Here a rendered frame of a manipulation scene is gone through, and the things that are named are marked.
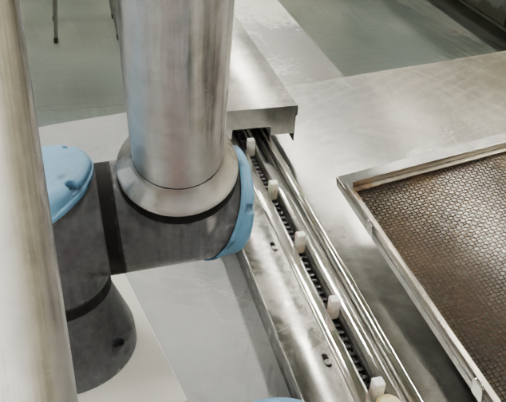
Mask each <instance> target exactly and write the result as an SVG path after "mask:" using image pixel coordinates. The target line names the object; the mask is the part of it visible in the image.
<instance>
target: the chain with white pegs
mask: <svg viewBox="0 0 506 402"><path fill-rule="evenodd" d="M236 131H237V133H238V135H239V137H240V139H241V140H242V142H243V145H244V147H245V148H246V150H247V153H248V155H249V156H250V158H251V161H252V163H253V164H254V166H255V169H256V171H257V172H258V174H259V177H260V179H261V180H262V182H263V185H264V187H265V188H266V190H267V193H268V195H269V196H270V198H271V201H272V203H273V204H274V206H275V209H276V211H277V212H278V214H279V217H280V219H281V220H282V222H283V225H284V226H285V228H286V230H287V233H288V234H289V236H290V238H291V240H292V242H293V243H294V245H295V248H296V250H297V251H298V254H299V256H300V258H301V259H302V261H303V262H304V263H303V264H304V266H305V267H308V268H306V270H307V272H308V273H311V274H309V275H310V278H311V280H312V282H313V283H314V285H316V286H315V288H316V290H320V291H318V294H319V296H320V297H323V298H321V299H322V302H323V304H324V303H326V304H324V306H325V307H326V310H327V312H328V314H329V315H330V318H331V320H332V322H333V323H334V322H336V324H334V326H335V328H336V329H340V330H337V331H338V334H339V336H340V337H341V336H344V337H341V339H342V341H343V343H344V344H345V343H347V345H345V347H346V349H347V351H351V352H349V355H350V357H351V358H354V359H355V360H352V361H353V363H354V365H355V366H357V365H358V368H356V369H357V371H358V373H359V374H360V373H362V374H363V375H361V376H360V377H361V378H362V381H363V382H364V381H366V382H367V383H366V384H364V385H365V386H366V389H367V390H369V394H370V397H371V399H372V401H373V402H376V400H377V398H378V397H379V396H380V395H384V391H385V381H384V380H383V378H382V377H381V376H378V377H374V378H372V379H370V375H369V373H368V372H367V370H366V368H365V366H364V364H363V363H362V360H361V358H360V356H359V355H358V352H357V350H356V349H355V348H354V345H353V343H352V341H351V339H350V337H349V335H348V334H347V332H346V329H345V327H344V326H343V324H342V322H341V321H340V318H339V316H338V315H339V310H340V305H341V299H340V298H339V296H338V295H332V296H329V297H328V295H327V294H326V291H325V289H324V287H323V285H322V283H321V282H320V280H319V278H318V275H317V274H316V272H315V270H314V267H313V266H312V264H311V262H310V260H309V259H308V257H307V255H306V252H305V244H306V234H305V233H304V231H296V232H295V231H294V229H292V226H291V223H290V221H289V219H288V218H287V216H286V214H285V212H284V210H283V208H282V206H281V204H280V202H279V201H278V198H277V195H278V185H279V184H278V182H277V180H276V179H274V180H269V181H268V179H267V177H266V176H265V174H264V172H263V169H262V168H261V166H260V164H259V161H257V158H256V156H255V139H254V138H246V136H245V135H244V133H243V131H242V129H238V130H236ZM301 256H302V257H301ZM312 278H313V279H312Z"/></svg>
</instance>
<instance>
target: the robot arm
mask: <svg viewBox="0 0 506 402"><path fill-rule="evenodd" d="M114 4H115V11H116V19H117V32H118V40H119V48H120V56H121V69H122V77H123V84H124V91H125V105H126V112H127V120H128V134H129V136H128V138H127V139H126V140H125V141H124V143H123V144H122V146H121V148H120V151H119V152H118V155H117V159H116V160H110V161H105V162H98V163H94V162H93V161H92V159H91V158H90V157H89V156H88V154H87V153H86V152H84V151H83V150H81V149H80V148H76V147H74V146H72V147H69V148H68V147H67V146H65V145H50V146H44V147H41V142H40V136H39V131H38V120H37V114H36V108H35V103H34V93H33V87H32V81H31V76H30V66H29V60H28V54H27V48H26V38H25V33H24V27H23V21H22V11H21V5H20V0H0V402H78V398H77V394H80V393H83V392H87V391H89V390H91V389H94V388H96V387H98V386H100V385H102V384H103V383H105V382H107V381H108V380H110V379H111V378H113V377H114V376H115V375H117V374H118V373H119V371H121V370H122V369H123V367H125V366H126V364H127V363H128V361H129V360H130V358H131V356H132V354H133V352H134V350H135V348H136V326H135V321H134V317H133V315H132V311H131V309H130V308H129V306H128V304H127V303H126V301H125V300H124V299H123V297H122V296H121V294H120V292H119V290H118V289H117V288H116V286H115V285H114V283H113V281H112V279H111V276H112V275H116V274H126V273H129V272H134V271H139V270H148V269H153V268H158V267H162V266H171V265H176V264H181V263H186V262H194V261H199V260H204V261H211V260H216V259H217V258H220V257H221V256H224V255H229V254H234V253H237V252H239V251H240V250H242V249H243V248H244V247H245V245H246V244H247V242H248V240H249V238H250V236H251V232H252V227H253V222H254V214H255V213H254V210H253V203H254V202H255V196H254V187H253V181H252V176H251V169H250V167H249V163H248V162H247V158H246V156H245V155H244V153H243V151H242V150H241V149H240V148H239V147H237V146H235V145H232V143H231V141H230V140H229V139H228V138H227V137H226V136H225V129H226V118H227V97H228V86H229V73H230V62H231V41H232V30H233V18H234V7H235V0H114Z"/></svg>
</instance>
